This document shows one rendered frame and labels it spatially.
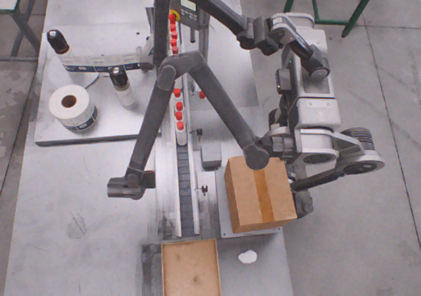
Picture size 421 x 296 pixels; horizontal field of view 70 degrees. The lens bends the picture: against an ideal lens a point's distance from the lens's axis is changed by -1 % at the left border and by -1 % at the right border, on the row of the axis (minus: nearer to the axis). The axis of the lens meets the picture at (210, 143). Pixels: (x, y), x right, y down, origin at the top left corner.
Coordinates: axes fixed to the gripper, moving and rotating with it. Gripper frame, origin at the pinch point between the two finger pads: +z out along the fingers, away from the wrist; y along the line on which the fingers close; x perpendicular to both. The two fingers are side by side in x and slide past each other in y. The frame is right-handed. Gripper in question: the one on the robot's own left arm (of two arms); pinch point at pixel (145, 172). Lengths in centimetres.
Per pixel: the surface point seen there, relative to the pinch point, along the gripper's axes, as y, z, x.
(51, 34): 52, 44, -56
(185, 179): -14.5, 26.3, 14.6
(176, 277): -11, 1, 53
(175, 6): -11, 28, -67
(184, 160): -13.6, 32.8, 6.7
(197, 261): -21, 6, 47
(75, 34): 57, 84, -59
